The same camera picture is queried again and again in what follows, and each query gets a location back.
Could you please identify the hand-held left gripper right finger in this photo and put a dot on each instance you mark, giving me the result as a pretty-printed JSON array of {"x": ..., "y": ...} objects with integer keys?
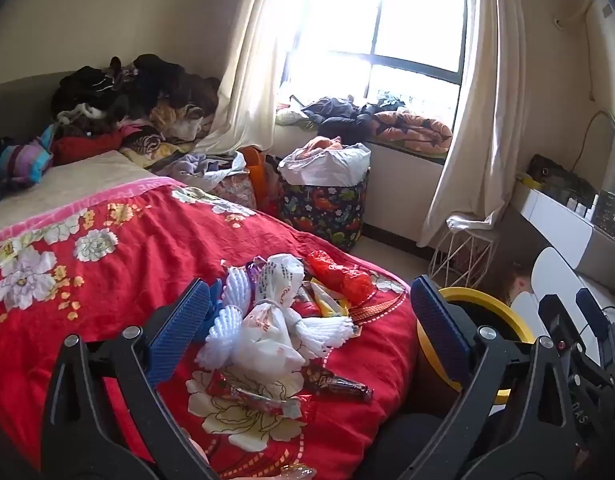
[{"x": 440, "y": 330}]

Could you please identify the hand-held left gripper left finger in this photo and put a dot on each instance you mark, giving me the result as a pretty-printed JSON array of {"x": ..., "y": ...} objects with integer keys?
[{"x": 180, "y": 327}]

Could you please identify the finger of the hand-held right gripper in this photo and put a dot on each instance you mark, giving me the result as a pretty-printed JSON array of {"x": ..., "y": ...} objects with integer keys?
[
  {"x": 555, "y": 315},
  {"x": 592, "y": 310}
]

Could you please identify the white foam fruit net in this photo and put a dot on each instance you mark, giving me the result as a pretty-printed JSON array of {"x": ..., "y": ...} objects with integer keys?
[
  {"x": 322, "y": 335},
  {"x": 222, "y": 332},
  {"x": 237, "y": 285}
]

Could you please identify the yellow-rimmed trash bin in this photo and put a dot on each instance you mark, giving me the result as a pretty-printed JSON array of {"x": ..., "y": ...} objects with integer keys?
[{"x": 487, "y": 296}]

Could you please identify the white printed plastic bag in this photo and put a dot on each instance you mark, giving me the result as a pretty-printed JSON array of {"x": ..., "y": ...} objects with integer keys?
[{"x": 267, "y": 330}]

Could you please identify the dark glossy snack wrapper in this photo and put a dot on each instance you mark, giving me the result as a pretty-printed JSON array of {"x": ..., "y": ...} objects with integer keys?
[{"x": 345, "y": 387}]

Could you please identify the red plastic bag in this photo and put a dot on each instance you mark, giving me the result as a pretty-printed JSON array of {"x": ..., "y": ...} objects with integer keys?
[{"x": 340, "y": 275}]

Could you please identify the yellow snack wrapper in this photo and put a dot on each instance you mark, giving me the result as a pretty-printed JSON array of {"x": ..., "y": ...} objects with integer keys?
[{"x": 327, "y": 302}]

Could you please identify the white chair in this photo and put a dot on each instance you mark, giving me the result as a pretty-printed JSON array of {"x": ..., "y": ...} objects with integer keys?
[{"x": 552, "y": 275}]

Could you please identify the cardboard box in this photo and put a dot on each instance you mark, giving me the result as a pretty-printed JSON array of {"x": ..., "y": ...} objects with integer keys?
[{"x": 518, "y": 287}]

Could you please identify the red floral blanket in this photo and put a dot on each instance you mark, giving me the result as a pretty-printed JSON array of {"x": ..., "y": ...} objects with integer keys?
[{"x": 137, "y": 285}]

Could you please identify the white desk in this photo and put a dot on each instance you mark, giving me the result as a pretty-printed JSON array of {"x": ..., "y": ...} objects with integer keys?
[{"x": 557, "y": 220}]

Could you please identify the person's dark trousers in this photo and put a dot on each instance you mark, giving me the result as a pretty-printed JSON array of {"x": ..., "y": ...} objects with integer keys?
[{"x": 402, "y": 445}]

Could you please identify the dark bag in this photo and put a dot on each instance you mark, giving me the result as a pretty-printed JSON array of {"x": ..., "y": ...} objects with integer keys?
[{"x": 557, "y": 175}]

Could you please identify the pink floral bag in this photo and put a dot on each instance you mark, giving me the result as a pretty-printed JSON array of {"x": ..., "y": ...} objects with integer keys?
[{"x": 235, "y": 190}]

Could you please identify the lavender cloth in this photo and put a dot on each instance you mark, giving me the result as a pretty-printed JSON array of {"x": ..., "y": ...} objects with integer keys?
[{"x": 197, "y": 167}]

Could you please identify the dinosaur print laundry basket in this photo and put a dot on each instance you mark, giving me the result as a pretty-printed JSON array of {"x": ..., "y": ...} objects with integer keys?
[{"x": 322, "y": 210}]

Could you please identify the orange bag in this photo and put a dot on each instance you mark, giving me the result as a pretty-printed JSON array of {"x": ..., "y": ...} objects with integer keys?
[{"x": 255, "y": 175}]

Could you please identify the beige bed sheet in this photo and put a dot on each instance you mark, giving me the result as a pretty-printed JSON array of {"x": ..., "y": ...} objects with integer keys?
[{"x": 62, "y": 185}]

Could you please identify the shiny clear wrapper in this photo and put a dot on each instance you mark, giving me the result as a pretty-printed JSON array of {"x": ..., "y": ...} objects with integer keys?
[{"x": 295, "y": 472}]

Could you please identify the white plastic bag liner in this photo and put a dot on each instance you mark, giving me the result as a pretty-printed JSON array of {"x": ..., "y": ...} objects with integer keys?
[{"x": 327, "y": 167}]

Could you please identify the orange patterned blanket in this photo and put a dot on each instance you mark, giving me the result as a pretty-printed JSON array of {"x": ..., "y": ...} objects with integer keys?
[{"x": 412, "y": 130}]

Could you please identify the cream curtain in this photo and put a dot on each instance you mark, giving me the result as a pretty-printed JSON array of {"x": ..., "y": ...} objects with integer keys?
[
  {"x": 487, "y": 110},
  {"x": 252, "y": 60}
]

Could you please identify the orange cloth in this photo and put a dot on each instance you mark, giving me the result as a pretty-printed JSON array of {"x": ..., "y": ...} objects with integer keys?
[{"x": 320, "y": 145}]

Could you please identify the colourful striped cloth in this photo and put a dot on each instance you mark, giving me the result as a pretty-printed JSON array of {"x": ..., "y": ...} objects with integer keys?
[{"x": 22, "y": 162}]

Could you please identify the dark jacket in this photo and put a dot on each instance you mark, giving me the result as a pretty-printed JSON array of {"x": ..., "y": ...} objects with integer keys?
[{"x": 337, "y": 115}]

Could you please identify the pile of dark clothes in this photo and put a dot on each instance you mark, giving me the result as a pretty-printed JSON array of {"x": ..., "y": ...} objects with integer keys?
[{"x": 137, "y": 90}]

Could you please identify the window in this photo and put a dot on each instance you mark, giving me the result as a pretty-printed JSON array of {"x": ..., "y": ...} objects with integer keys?
[{"x": 417, "y": 15}]

